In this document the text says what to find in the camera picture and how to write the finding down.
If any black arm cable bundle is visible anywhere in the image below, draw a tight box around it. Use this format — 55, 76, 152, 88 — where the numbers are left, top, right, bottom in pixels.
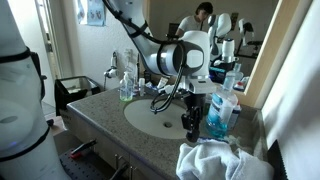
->
101, 0, 188, 115

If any wooden framed wall mirror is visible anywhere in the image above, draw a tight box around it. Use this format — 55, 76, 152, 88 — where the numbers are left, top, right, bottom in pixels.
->
143, 0, 314, 109

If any blue wall poster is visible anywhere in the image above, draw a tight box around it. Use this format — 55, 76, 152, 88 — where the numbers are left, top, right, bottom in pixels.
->
77, 0, 107, 27

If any beige wooden vanity cabinet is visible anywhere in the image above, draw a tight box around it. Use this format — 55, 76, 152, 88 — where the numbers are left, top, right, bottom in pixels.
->
61, 106, 178, 180

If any black ribbed object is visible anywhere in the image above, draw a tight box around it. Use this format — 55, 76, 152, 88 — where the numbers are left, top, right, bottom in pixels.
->
266, 139, 289, 180

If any clear mouthwash bottle cap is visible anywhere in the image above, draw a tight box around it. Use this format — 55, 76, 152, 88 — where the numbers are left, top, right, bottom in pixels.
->
222, 74, 236, 93

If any black perforated breadboard table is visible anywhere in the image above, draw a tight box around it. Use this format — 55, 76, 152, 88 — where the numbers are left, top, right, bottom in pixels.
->
58, 146, 111, 180

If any white crumpled towel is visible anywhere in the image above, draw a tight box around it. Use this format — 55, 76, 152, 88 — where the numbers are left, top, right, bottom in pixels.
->
175, 139, 275, 180

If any white blue toothpaste tube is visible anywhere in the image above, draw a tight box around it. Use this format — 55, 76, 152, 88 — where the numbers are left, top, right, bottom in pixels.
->
156, 77, 169, 90

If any white wall hair dryer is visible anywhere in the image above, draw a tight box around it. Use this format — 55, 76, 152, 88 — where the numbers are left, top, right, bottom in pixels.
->
103, 53, 120, 80

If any blue mouthwash bottle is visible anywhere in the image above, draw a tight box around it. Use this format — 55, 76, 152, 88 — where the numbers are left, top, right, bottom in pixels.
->
205, 89, 239, 139

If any small white tube bottle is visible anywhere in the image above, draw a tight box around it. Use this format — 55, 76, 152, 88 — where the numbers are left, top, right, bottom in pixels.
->
138, 77, 146, 98

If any clear soap pump dispenser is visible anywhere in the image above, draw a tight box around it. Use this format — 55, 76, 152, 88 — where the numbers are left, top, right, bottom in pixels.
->
119, 70, 134, 103

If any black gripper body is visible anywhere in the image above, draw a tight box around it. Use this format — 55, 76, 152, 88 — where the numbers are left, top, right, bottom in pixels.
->
189, 93, 206, 118

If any black clamp with orange tip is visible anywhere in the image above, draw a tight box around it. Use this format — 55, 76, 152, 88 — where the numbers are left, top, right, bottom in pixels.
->
69, 139, 98, 159
109, 161, 132, 180

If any white deodorant stick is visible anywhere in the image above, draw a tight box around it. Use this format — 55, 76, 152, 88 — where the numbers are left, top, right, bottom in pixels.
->
219, 99, 242, 132

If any white oval sink basin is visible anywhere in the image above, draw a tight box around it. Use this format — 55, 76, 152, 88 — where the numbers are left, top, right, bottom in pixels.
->
123, 98, 201, 140

